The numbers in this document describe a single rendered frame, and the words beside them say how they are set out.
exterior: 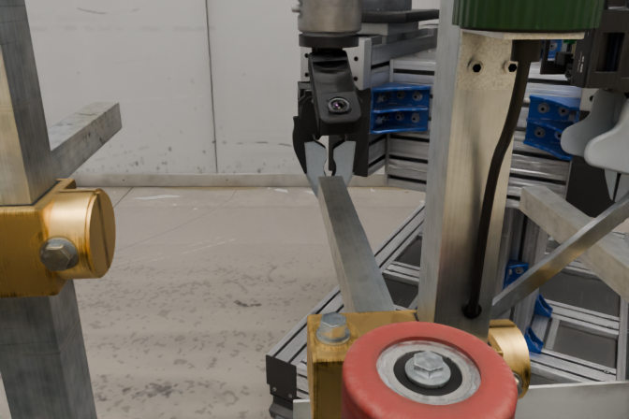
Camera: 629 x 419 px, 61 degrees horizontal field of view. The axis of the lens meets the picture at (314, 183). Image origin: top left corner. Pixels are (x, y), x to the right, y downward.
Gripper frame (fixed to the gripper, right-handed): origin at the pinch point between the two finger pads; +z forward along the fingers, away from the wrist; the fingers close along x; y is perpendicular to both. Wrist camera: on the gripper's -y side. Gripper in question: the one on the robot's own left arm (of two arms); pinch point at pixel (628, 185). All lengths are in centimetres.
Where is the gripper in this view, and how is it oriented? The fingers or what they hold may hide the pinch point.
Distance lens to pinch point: 50.5
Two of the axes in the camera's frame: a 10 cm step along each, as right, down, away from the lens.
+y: -10.0, 0.2, -0.8
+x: 0.8, 3.4, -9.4
